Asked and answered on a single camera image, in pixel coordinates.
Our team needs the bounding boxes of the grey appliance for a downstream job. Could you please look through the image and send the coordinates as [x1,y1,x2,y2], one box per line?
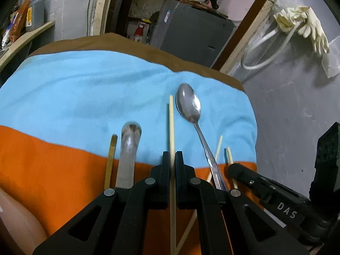
[150,0,235,68]

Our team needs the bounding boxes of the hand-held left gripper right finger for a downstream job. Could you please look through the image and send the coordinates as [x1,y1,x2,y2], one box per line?
[175,151,310,255]

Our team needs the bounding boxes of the wooden door frame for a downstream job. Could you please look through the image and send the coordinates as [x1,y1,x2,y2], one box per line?
[86,0,290,80]

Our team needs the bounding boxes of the beige kitchen counter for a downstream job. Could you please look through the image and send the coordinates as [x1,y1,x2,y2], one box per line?
[0,21,56,72]

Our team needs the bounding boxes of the cream rubber gloves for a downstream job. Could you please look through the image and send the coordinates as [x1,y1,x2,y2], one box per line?
[273,5,330,55]

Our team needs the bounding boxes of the red white bottle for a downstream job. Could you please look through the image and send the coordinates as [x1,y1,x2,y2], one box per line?
[133,23,145,43]

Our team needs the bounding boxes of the broad-handled metal utensil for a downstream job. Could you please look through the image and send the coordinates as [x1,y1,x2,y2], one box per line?
[115,122,142,190]

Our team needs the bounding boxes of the large metal spoon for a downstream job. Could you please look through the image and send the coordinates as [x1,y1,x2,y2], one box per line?
[176,83,228,192]

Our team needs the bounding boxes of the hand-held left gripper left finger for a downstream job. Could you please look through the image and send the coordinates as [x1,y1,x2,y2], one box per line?
[33,151,170,255]

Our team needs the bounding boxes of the large dark liquid jug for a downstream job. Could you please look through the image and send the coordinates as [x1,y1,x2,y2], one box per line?
[25,0,45,32]

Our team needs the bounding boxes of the striped blanket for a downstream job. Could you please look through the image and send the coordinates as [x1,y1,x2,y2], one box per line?
[0,33,258,255]

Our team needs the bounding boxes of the blue white packet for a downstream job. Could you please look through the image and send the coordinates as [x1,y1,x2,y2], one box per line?
[1,24,12,47]

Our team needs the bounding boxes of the white hose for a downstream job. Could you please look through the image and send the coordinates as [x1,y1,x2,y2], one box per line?
[240,23,303,71]

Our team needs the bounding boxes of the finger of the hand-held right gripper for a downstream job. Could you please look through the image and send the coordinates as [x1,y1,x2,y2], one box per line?
[228,164,269,201]

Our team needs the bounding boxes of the dark yellow chopstick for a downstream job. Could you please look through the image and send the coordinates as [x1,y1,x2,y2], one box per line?
[104,135,118,190]

